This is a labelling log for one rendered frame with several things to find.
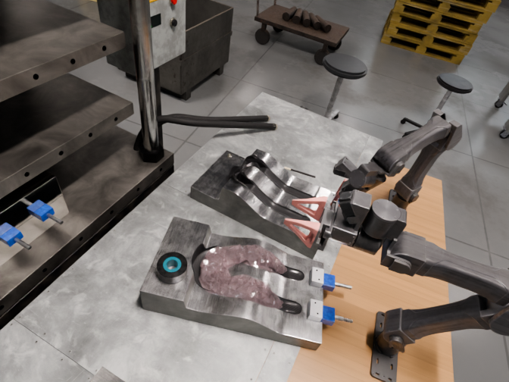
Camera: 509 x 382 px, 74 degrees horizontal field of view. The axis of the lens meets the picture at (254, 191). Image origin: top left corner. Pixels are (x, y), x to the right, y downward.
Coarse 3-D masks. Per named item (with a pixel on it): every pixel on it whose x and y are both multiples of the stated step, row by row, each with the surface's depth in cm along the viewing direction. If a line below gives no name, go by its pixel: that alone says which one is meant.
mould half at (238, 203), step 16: (224, 160) 136; (240, 160) 137; (272, 160) 130; (208, 176) 128; (224, 176) 129; (256, 176) 122; (288, 176) 131; (192, 192) 124; (208, 192) 122; (224, 192) 116; (240, 192) 115; (272, 192) 123; (304, 192) 126; (320, 192) 127; (224, 208) 122; (240, 208) 117; (256, 208) 115; (256, 224) 119; (272, 224) 115; (288, 240) 116
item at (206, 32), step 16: (192, 0) 335; (208, 0) 328; (192, 16) 345; (208, 16) 338; (224, 16) 313; (192, 32) 277; (208, 32) 300; (224, 32) 326; (192, 48) 287; (208, 48) 310; (224, 48) 340; (176, 64) 284; (192, 64) 298; (208, 64) 324; (160, 80) 302; (176, 80) 294; (192, 80) 309; (176, 96) 317
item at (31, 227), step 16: (48, 176) 103; (16, 192) 97; (32, 192) 98; (48, 192) 104; (0, 208) 93; (16, 208) 96; (32, 208) 101; (64, 208) 113; (0, 224) 93; (16, 224) 98; (32, 224) 104; (48, 224) 110; (0, 240) 96; (32, 240) 106; (0, 256) 98
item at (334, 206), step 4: (332, 204) 77; (336, 204) 75; (332, 208) 75; (336, 208) 74; (332, 220) 72; (332, 224) 71; (328, 228) 71; (332, 228) 70; (324, 232) 69; (328, 232) 69; (324, 236) 70; (328, 236) 70; (320, 240) 74; (324, 240) 71; (336, 240) 73; (320, 244) 73; (324, 244) 72; (344, 244) 73; (348, 244) 72; (352, 244) 72; (320, 248) 73
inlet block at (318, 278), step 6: (312, 270) 104; (318, 270) 104; (312, 276) 102; (318, 276) 102; (324, 276) 104; (330, 276) 104; (312, 282) 101; (318, 282) 101; (324, 282) 103; (330, 282) 103; (336, 282) 104; (324, 288) 103; (330, 288) 103; (348, 288) 104
